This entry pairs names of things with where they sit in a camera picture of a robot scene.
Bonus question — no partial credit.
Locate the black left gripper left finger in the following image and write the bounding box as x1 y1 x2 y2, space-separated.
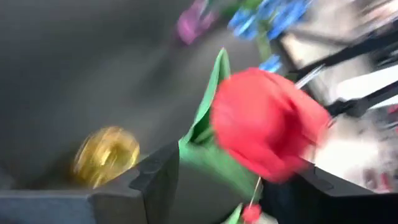
89 141 180 224

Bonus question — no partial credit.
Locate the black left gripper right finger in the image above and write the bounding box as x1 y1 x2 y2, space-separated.
261 164 398 224

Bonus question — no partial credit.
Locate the gold textured glass vase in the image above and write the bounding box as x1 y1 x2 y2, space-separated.
70 125 141 189

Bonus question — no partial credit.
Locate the purple ribbed glass vase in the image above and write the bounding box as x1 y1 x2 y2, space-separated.
175 0 219 46

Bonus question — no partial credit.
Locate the small red flower bud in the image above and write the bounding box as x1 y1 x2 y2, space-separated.
241 203 262 224

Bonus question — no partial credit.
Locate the blue artificial flower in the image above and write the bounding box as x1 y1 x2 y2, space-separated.
259 54 283 73
227 0 312 42

